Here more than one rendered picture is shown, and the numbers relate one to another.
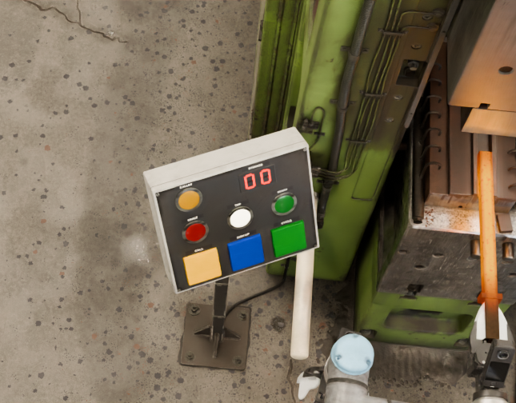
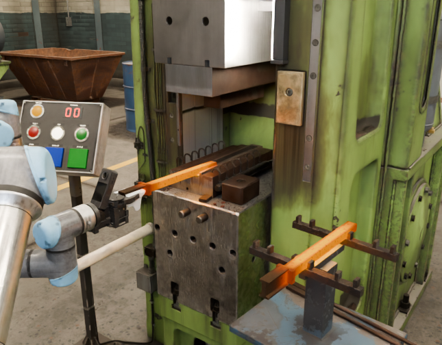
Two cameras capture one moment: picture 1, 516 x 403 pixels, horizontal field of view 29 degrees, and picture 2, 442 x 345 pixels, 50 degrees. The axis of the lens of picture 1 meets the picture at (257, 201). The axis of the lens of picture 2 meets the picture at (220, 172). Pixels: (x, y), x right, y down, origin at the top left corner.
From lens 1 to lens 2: 2.16 m
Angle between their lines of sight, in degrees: 52
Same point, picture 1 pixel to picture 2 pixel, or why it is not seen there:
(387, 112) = (169, 131)
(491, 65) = (162, 17)
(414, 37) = not seen: hidden behind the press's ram
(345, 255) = not seen: hidden behind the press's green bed
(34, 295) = (33, 301)
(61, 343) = (21, 322)
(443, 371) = not seen: outside the picture
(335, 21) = (135, 45)
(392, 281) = (161, 276)
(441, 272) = (181, 261)
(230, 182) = (59, 109)
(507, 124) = (183, 79)
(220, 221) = (47, 131)
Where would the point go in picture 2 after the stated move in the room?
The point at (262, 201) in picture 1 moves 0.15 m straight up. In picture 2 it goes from (70, 127) to (66, 88)
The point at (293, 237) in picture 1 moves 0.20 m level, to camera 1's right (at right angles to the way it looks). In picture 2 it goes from (79, 157) to (114, 167)
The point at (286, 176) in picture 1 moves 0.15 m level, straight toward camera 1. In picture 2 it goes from (87, 117) to (51, 124)
